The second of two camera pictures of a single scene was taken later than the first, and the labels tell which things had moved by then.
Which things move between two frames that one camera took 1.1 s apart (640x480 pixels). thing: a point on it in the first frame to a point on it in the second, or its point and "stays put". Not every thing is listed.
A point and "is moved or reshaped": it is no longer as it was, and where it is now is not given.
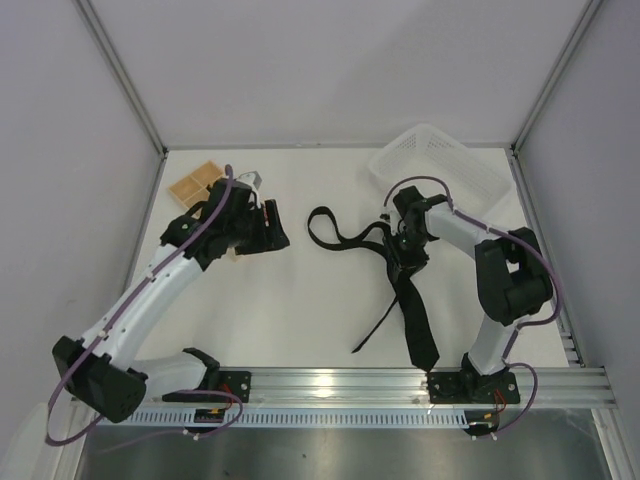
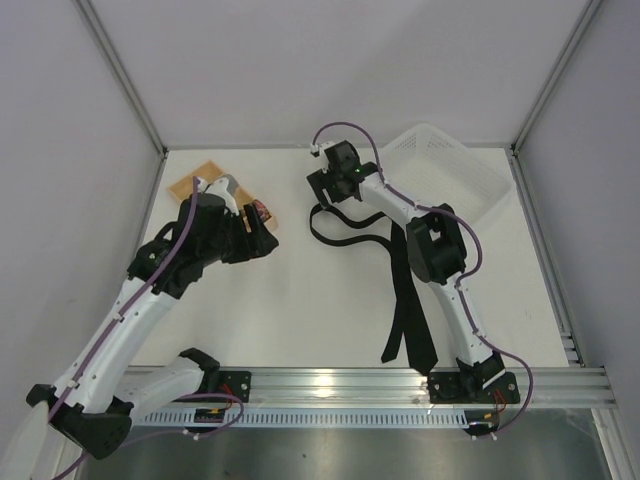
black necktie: (373, 238) is moved or reshaped
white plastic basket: (472, 183) stays put
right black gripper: (405, 257) to (320, 183)
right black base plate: (471, 388) stays put
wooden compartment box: (192, 187) stays put
